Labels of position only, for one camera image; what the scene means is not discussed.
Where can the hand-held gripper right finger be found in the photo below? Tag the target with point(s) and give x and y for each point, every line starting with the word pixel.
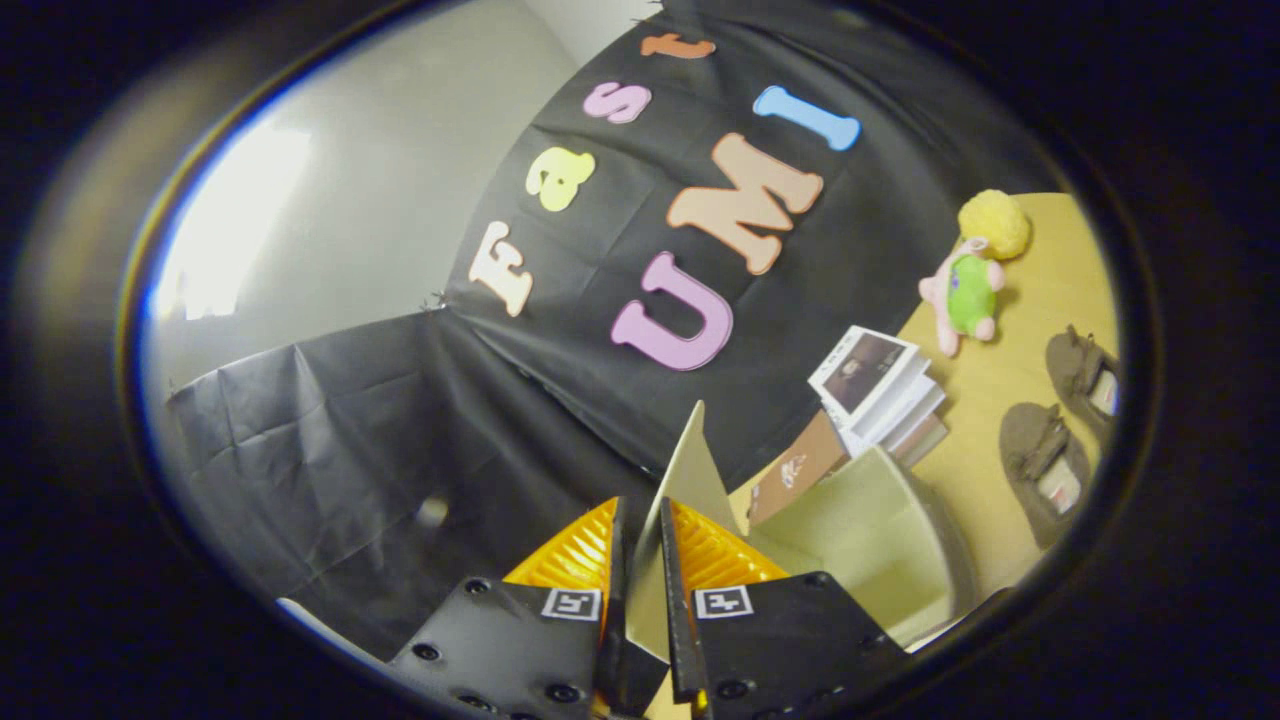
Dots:
pixel 790 640

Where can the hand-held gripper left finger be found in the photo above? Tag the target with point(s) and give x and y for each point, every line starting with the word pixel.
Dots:
pixel 500 640

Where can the grey fabric storage box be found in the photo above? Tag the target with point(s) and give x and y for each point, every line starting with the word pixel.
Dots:
pixel 860 530

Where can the brown fuzzy shoe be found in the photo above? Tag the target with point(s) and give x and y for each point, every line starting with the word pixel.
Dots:
pixel 1030 450
pixel 1072 365

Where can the flat brown book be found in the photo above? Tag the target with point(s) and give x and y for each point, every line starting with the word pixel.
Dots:
pixel 800 470

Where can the pale pink book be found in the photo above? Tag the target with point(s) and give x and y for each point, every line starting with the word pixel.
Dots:
pixel 925 442

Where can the plain white book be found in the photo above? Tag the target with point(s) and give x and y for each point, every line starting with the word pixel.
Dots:
pixel 905 415

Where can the white book with portrait cover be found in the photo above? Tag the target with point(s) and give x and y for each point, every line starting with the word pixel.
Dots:
pixel 862 368

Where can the green and pink plush toy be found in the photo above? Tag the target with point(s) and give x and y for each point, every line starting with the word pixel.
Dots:
pixel 968 292

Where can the yellow plush toy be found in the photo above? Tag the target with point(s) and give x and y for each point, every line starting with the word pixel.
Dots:
pixel 995 222

